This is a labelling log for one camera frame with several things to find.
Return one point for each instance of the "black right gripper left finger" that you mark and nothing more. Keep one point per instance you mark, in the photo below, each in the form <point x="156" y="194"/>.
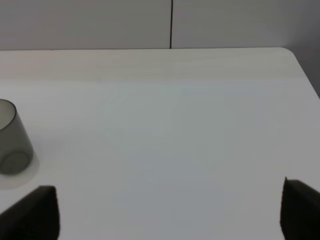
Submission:
<point x="34" y="217"/>

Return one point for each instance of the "grey translucent plastic cup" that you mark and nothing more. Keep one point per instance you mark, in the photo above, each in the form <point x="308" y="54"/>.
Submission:
<point x="16" y="150"/>

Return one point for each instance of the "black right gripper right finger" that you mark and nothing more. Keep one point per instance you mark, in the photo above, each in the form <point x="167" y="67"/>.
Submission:
<point x="299" y="211"/>

